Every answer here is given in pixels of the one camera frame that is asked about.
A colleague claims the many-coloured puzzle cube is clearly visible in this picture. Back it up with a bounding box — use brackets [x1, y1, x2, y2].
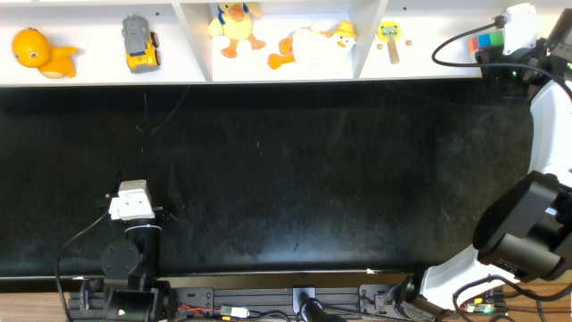
[467, 30, 506, 54]

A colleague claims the white shelf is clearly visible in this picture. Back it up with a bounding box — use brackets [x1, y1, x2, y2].
[0, 0, 572, 89]

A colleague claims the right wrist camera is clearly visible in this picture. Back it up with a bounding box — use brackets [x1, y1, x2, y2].
[500, 3, 539, 56]

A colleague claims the grey and yellow toy truck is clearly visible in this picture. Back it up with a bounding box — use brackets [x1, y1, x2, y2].
[121, 14, 162, 74]

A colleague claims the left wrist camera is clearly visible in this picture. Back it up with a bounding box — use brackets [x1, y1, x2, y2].
[108, 179, 156, 222]

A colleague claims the mounting rail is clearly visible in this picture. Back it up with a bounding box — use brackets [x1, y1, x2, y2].
[66, 285, 544, 322]

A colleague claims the white plush duck yellow hat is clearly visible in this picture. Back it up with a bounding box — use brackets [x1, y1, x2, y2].
[267, 20, 358, 71]

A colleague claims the yellow rubber duck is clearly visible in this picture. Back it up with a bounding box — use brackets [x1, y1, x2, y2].
[12, 27, 80, 80]

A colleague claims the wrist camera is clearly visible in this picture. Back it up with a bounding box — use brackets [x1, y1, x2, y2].
[108, 179, 156, 222]
[500, 3, 539, 56]

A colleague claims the yellow rattle drum toy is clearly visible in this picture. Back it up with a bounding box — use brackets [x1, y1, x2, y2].
[375, 21, 414, 65]

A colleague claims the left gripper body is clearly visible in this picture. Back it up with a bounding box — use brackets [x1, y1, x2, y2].
[153, 204, 179, 222]

